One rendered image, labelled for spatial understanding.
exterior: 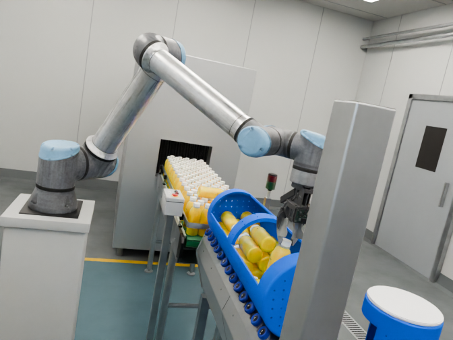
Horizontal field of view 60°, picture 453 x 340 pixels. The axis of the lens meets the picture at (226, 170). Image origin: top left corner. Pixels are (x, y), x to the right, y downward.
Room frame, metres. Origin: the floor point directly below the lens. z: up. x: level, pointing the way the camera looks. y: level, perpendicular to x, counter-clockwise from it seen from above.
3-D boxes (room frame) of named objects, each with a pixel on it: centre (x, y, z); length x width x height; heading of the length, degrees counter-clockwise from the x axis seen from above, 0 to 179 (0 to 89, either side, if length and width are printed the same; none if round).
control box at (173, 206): (2.18, 0.27, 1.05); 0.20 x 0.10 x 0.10; 16
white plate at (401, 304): (1.43, -0.77, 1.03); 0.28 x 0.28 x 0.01
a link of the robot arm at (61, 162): (1.58, 0.68, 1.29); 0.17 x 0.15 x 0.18; 151
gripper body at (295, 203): (1.23, -0.25, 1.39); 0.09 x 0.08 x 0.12; 16
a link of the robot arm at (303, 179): (1.24, -0.25, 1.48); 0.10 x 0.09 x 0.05; 106
